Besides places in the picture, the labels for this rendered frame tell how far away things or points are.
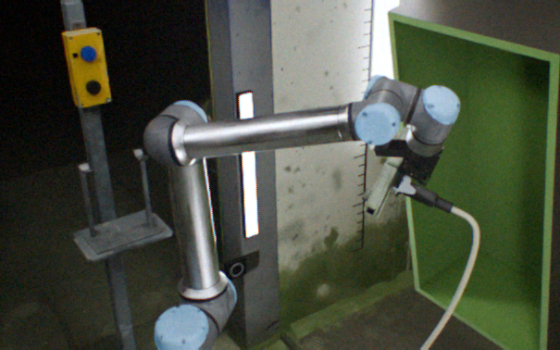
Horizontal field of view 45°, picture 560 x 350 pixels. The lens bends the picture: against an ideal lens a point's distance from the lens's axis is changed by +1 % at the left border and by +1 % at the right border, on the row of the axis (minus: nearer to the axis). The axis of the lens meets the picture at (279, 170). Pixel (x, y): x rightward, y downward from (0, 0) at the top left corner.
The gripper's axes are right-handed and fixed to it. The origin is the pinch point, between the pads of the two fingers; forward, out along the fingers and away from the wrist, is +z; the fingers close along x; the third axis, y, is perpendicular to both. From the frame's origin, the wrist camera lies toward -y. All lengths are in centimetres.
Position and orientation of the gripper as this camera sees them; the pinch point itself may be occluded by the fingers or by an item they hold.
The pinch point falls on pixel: (396, 184)
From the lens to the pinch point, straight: 187.0
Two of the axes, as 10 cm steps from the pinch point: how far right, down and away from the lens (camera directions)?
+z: -1.0, 5.8, 8.1
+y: 9.0, 4.0, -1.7
